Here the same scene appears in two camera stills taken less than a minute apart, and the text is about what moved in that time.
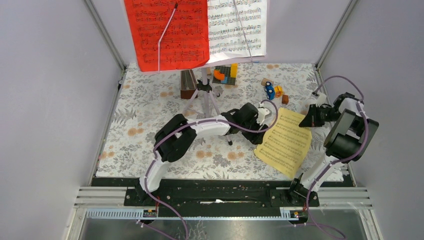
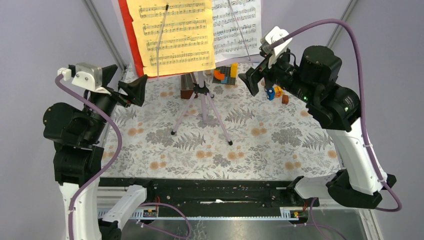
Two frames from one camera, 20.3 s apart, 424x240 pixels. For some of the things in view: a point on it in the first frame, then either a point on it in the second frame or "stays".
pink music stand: x=205 y=86 to x=200 y=90
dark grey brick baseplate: x=226 y=70 stays
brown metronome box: x=188 y=85 stays
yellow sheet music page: x=286 y=144 to x=188 y=42
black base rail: x=222 y=193 stays
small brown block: x=285 y=99 stays
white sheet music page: x=237 y=29 stays
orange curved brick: x=218 y=75 stays
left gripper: x=258 y=138 to x=136 y=88
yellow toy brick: x=234 y=70 stays
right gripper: x=310 y=120 to x=252 y=77
